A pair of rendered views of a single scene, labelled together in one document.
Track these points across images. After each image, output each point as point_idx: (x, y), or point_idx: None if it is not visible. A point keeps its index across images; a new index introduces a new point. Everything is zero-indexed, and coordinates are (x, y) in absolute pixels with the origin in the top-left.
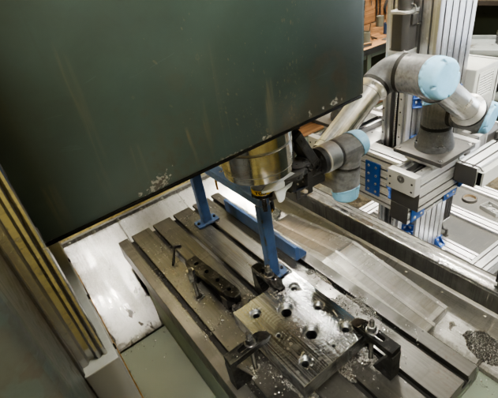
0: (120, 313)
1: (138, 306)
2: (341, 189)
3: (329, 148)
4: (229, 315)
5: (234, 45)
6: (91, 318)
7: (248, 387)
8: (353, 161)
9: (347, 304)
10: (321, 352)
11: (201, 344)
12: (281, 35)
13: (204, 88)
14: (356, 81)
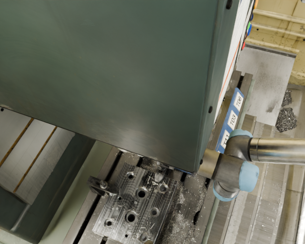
0: None
1: None
2: (214, 186)
3: (204, 162)
4: (137, 157)
5: (43, 84)
6: None
7: (95, 196)
8: (225, 185)
9: (183, 229)
10: (118, 230)
11: (110, 155)
12: (88, 100)
13: (24, 91)
14: (182, 163)
